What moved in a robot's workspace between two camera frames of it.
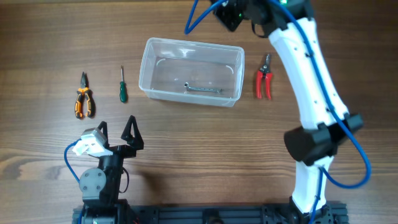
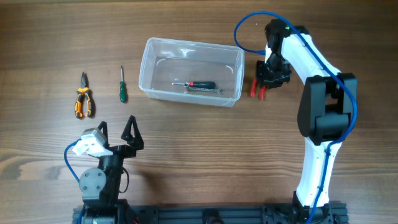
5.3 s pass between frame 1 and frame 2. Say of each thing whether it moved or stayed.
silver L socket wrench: stayed
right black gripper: moved
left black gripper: stayed
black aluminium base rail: stayed
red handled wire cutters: moved
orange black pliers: stayed
